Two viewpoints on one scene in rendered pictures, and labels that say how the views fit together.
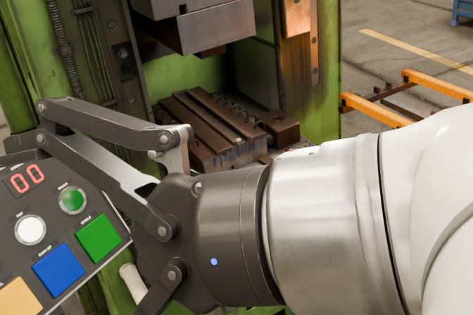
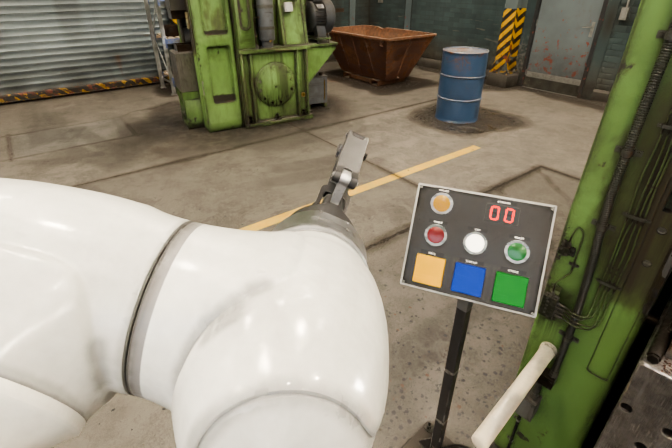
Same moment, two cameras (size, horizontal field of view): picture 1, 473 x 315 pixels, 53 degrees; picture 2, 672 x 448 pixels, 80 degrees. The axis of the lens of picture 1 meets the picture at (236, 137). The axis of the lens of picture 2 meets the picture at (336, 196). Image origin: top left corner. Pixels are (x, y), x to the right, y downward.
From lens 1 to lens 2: 33 cm
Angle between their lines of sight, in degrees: 63
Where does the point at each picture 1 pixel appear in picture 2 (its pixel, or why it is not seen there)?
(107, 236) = (515, 294)
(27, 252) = (462, 252)
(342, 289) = not seen: hidden behind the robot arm
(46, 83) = (591, 168)
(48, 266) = (463, 271)
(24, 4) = (620, 100)
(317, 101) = not seen: outside the picture
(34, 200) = (493, 229)
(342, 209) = not seen: hidden behind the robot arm
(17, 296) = (435, 267)
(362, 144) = (313, 225)
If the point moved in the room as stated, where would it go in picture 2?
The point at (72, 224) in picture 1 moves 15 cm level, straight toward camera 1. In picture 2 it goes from (501, 264) to (468, 291)
